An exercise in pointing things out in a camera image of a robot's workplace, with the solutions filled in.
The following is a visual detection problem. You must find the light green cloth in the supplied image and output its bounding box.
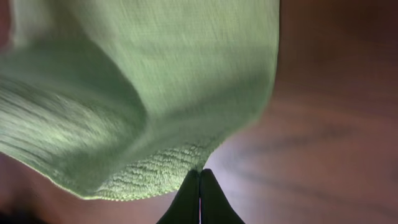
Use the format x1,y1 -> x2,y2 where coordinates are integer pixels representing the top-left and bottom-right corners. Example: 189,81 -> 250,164
1,0 -> 279,201

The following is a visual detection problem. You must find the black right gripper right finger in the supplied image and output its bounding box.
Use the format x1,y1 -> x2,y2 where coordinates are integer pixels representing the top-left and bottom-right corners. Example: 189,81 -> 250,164
200,169 -> 244,224

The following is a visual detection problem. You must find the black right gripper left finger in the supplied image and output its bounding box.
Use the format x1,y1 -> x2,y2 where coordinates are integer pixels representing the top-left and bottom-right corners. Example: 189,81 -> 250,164
157,170 -> 200,224

